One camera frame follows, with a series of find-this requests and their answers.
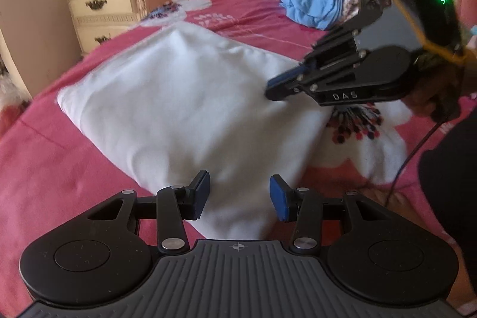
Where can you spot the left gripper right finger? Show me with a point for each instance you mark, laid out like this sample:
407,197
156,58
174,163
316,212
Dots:
301,206

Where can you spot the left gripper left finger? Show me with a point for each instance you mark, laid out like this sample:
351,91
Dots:
174,205

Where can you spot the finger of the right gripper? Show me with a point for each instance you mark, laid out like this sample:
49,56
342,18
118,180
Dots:
288,79
280,90

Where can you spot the white sweatshirt orange bear outline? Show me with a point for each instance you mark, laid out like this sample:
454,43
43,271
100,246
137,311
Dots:
186,99

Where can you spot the person's right hand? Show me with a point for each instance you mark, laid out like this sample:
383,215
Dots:
438,82

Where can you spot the pink floral bed blanket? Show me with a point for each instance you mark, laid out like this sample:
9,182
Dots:
50,172

